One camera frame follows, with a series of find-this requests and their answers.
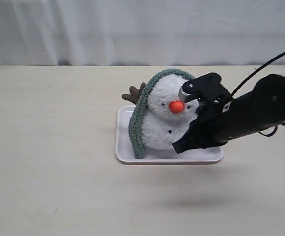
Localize white rectangular tray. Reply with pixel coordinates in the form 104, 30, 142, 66
115, 106, 224, 165

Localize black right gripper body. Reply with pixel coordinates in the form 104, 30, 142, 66
188, 95, 258, 149

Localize white plush snowman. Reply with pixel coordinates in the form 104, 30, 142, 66
121, 75, 202, 151

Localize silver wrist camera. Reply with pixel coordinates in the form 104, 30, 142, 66
178, 72, 232, 104

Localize white backdrop curtain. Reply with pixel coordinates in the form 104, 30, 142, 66
0, 0, 285, 66

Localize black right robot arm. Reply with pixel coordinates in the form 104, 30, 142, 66
173, 72, 285, 154

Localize green fuzzy scarf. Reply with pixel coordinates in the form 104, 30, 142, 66
127, 68, 195, 160

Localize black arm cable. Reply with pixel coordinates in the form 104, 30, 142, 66
230, 43, 285, 137

